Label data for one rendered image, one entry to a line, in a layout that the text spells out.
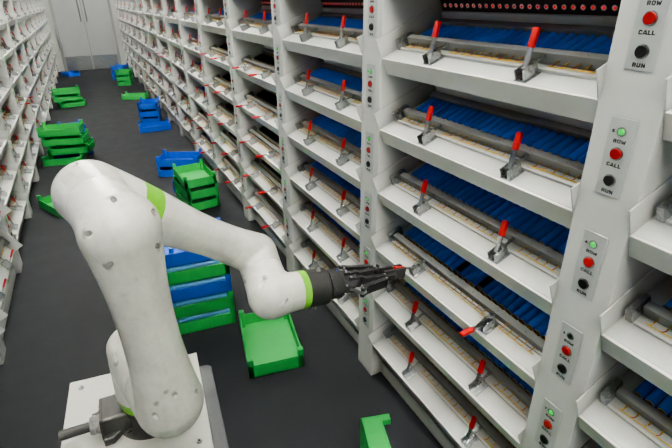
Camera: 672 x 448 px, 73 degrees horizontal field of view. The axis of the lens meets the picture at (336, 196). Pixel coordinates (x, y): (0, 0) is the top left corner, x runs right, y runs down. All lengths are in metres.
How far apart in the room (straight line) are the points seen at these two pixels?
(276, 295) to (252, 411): 0.69
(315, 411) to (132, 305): 0.96
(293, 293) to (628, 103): 0.74
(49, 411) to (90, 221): 1.22
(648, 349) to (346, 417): 0.99
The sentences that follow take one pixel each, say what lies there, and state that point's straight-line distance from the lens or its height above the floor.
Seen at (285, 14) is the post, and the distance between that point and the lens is 1.87.
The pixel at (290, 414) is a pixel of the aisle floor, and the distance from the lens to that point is 1.65.
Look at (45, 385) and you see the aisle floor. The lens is 2.01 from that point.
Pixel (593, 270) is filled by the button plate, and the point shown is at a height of 0.82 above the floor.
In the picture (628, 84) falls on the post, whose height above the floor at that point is 1.13.
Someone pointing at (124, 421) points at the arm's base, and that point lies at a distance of 1.24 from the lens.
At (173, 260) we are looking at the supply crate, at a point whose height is 0.35.
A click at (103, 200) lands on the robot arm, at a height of 0.97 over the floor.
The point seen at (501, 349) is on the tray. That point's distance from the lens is 1.12.
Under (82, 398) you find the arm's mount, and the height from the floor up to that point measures 0.34.
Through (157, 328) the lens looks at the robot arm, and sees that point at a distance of 0.86.
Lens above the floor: 1.24
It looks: 24 degrees down
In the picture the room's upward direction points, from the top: 1 degrees counter-clockwise
